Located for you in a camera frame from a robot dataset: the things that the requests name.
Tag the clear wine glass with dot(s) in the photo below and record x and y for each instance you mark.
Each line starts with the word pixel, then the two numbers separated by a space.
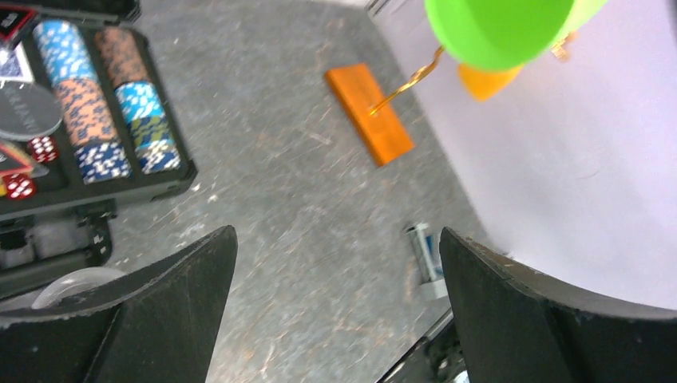
pixel 74 283

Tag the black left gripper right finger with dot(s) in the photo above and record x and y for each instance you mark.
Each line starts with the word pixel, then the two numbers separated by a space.
pixel 516 324

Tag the wooden rack base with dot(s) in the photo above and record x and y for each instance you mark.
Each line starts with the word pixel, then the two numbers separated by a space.
pixel 358 92

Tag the yellow plastic wine glass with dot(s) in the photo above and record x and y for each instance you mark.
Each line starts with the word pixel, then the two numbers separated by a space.
pixel 482 85

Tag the green plastic wine glass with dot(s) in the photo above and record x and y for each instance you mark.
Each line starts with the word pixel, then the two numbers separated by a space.
pixel 496 35

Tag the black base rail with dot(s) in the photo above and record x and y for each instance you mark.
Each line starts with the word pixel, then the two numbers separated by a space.
pixel 435 357

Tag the red die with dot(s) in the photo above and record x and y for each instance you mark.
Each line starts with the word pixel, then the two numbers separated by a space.
pixel 43 149
pixel 19 186

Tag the black poker chip case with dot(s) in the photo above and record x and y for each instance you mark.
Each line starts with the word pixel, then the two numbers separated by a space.
pixel 98 93

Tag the playing card deck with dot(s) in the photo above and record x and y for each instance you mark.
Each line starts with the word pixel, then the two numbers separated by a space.
pixel 15 65

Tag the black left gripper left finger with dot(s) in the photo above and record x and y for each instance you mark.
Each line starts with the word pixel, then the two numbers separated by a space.
pixel 156 324

